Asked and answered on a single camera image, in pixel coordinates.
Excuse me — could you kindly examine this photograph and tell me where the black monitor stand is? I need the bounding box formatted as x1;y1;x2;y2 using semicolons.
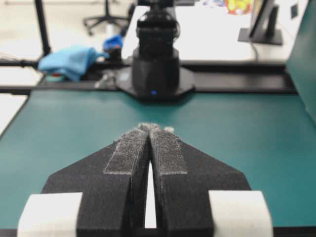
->
237;0;283;45

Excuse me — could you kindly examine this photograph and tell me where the white desk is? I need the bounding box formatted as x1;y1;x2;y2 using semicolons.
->
122;4;309;62

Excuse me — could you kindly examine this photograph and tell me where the colourful package on desk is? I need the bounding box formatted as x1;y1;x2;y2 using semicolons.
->
225;0;252;15

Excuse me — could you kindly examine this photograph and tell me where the black office chair base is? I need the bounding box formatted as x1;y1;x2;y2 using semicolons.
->
82;0;128;36

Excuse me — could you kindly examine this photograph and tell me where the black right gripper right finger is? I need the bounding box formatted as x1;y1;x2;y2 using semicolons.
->
149;126;274;237

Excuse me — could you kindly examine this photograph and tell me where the green tape roll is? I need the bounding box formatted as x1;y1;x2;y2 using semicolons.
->
46;73;65;82

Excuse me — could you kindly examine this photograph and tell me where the blue object behind cloth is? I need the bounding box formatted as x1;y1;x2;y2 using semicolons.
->
102;34;123;51

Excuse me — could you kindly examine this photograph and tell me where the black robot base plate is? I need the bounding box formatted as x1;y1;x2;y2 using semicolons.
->
115;67;195;101

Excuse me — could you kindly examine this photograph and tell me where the blue cloth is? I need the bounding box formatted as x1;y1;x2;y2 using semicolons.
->
38;45;110;81

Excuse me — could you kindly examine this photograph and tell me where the black metal frame pole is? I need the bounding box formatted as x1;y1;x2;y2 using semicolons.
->
0;0;51;69

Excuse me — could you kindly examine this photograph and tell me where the teal side panel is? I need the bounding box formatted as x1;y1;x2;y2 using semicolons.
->
286;0;316;120

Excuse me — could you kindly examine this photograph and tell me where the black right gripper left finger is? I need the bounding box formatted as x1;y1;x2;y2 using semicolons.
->
17;129;151;237

